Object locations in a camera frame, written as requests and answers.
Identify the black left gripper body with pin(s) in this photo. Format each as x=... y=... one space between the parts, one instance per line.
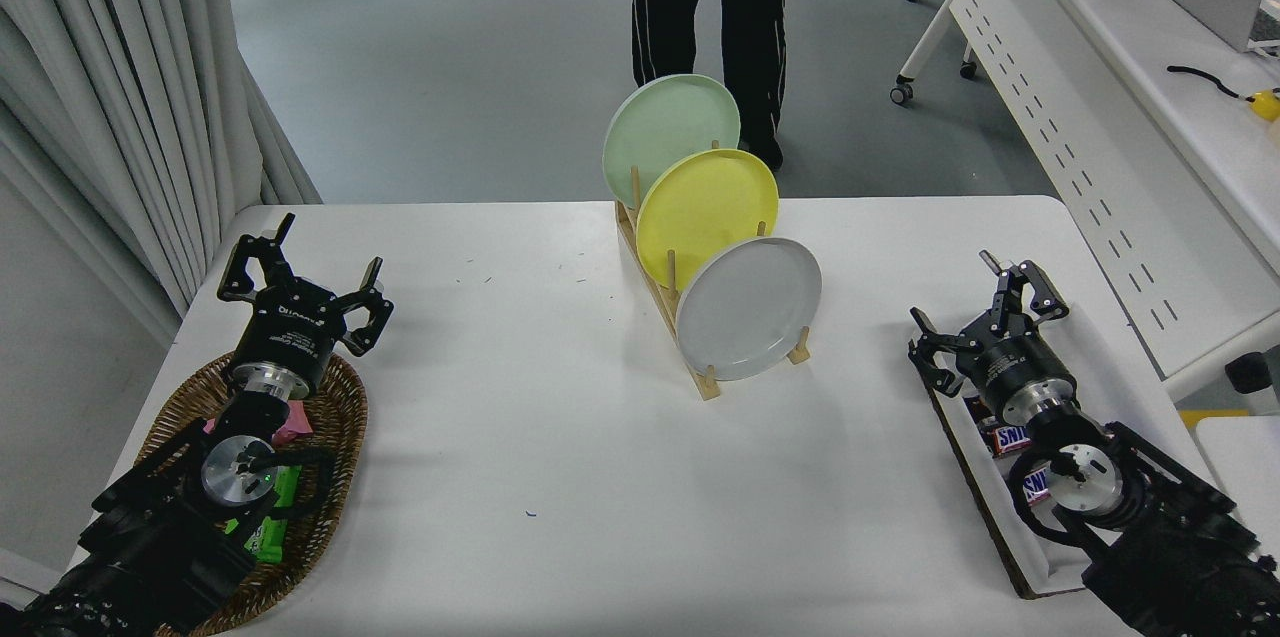
x=292 y=327

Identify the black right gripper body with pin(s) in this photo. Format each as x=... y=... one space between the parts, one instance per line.
x=1015 y=367

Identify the grey plate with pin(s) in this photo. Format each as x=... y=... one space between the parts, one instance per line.
x=748 y=309

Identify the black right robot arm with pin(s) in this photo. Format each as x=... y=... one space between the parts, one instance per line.
x=1180 y=557

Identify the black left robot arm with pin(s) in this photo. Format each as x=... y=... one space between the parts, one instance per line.
x=150 y=547

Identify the wooden plate rack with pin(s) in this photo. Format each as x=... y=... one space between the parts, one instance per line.
x=705 y=385

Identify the yellow plate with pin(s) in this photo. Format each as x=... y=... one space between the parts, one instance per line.
x=700 y=207

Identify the pale green plate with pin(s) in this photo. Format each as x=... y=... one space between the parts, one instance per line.
x=660 y=122

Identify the snack bar with Chinese print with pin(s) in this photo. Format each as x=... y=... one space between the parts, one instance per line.
x=975 y=409

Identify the Snickers bar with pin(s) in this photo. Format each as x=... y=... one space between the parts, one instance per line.
x=1010 y=438
x=1035 y=483

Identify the pink snack packet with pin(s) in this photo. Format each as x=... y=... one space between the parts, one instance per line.
x=296 y=423

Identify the brown wicker basket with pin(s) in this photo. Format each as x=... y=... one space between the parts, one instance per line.
x=335 y=417

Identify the white tray with brown edge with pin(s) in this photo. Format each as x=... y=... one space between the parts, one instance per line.
x=985 y=482

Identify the green snack packet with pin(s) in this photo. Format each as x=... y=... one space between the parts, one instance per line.
x=262 y=539

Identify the grey curtain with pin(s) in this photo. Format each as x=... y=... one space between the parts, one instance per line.
x=110 y=97

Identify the white desk on casters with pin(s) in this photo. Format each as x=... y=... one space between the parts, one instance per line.
x=1050 y=67

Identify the person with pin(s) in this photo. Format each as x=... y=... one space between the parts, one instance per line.
x=750 y=7

